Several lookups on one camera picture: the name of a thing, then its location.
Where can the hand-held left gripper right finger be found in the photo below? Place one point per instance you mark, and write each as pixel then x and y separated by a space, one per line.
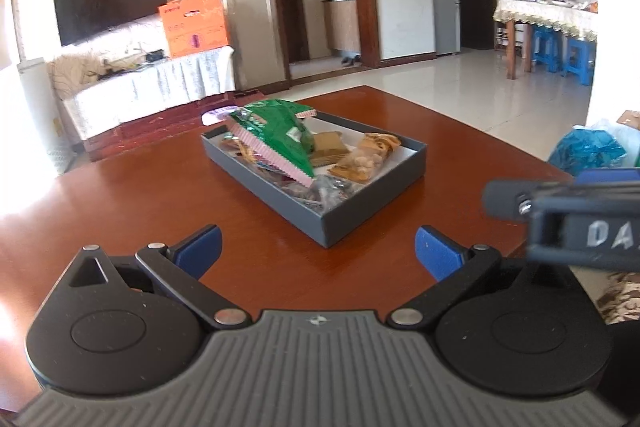
pixel 437 252

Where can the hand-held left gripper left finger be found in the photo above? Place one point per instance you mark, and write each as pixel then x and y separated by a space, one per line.
pixel 202 249

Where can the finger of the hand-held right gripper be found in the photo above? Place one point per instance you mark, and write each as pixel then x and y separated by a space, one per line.
pixel 505 199

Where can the grey tray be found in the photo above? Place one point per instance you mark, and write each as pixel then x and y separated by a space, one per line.
pixel 280 207

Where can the orange nut snack packet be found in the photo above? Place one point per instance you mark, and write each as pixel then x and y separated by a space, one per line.
pixel 362 162

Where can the clear grey snack packet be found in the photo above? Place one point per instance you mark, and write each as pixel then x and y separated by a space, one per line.
pixel 325 192

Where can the green snack packet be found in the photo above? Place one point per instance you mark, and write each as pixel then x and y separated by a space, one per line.
pixel 275 132

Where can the brown snack packet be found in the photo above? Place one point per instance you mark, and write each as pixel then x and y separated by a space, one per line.
pixel 327 147

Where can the floral patterned cloth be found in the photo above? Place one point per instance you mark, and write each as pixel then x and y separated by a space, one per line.
pixel 620 297

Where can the blue plastic bag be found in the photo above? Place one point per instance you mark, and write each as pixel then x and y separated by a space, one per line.
pixel 582 152

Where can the white plastic bag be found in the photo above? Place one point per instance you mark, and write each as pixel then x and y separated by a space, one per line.
pixel 630 144

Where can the brown cardboard box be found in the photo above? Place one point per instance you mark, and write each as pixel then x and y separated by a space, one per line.
pixel 630 119

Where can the dark wooden television cabinet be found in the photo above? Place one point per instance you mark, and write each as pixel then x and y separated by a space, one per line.
pixel 150 127

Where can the purple plastic bottle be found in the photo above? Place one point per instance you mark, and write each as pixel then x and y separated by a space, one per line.
pixel 215 114

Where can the TV cabinet with cloth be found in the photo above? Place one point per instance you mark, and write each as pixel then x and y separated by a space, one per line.
pixel 150 82

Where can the dining table with lace cloth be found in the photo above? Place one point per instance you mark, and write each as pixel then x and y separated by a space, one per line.
pixel 545 14

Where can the black device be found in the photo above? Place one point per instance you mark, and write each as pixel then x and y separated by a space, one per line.
pixel 155 55

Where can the white chest freezer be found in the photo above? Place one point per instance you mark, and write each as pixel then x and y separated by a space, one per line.
pixel 35 107

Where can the orange cardboard box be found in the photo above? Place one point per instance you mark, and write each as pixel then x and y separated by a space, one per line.
pixel 195 27

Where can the wooden kitchen cabinet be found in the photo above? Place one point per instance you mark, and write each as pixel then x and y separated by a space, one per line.
pixel 342 27

